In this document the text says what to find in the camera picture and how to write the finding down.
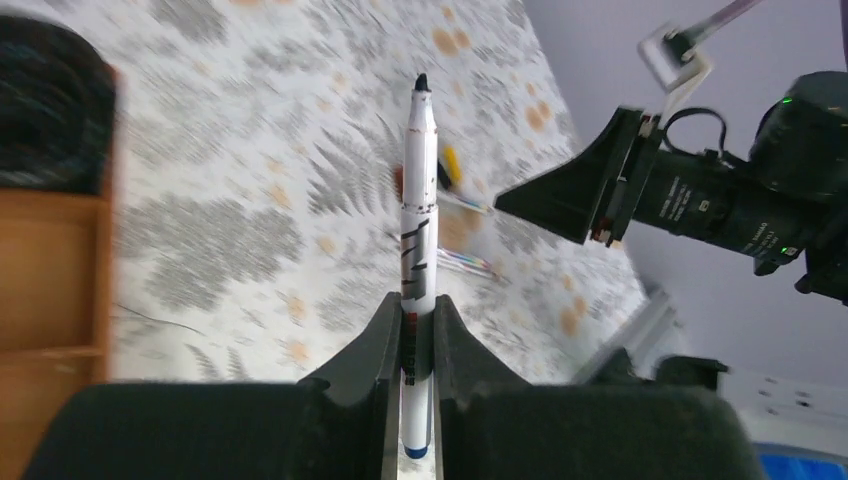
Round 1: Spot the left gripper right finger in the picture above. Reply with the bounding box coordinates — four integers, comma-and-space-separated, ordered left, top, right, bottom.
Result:
434, 296, 762, 479

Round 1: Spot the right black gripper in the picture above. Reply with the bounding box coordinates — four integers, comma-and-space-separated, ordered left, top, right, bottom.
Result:
494, 71, 847, 302

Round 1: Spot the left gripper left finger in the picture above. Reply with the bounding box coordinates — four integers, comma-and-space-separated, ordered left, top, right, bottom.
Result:
26, 293, 401, 479

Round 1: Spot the white marker blue end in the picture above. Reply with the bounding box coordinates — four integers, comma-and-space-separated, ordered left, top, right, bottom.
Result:
400, 73, 438, 459

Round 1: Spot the red-brown pen cap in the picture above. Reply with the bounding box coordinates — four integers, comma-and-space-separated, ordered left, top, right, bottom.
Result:
392, 165, 404, 203

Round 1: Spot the white marker red tip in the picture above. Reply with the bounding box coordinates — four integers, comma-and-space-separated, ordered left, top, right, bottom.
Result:
438, 248, 492, 271

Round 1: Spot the white marker on mat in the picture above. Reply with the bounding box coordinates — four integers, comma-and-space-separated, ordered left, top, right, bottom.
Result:
438, 258, 499, 280

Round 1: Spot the floral table mat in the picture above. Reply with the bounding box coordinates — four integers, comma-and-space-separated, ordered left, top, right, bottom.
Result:
0, 0, 651, 387

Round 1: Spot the orange wooden divided tray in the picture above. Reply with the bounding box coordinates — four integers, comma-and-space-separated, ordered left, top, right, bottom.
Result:
0, 66, 121, 480

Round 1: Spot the rolled dark tie back right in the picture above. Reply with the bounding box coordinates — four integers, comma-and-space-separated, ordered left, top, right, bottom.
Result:
1, 13, 117, 194

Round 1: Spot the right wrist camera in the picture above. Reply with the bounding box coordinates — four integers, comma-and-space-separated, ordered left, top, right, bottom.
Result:
637, 23, 713, 94

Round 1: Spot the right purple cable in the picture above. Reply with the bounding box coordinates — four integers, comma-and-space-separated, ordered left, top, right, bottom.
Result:
682, 0, 763, 41

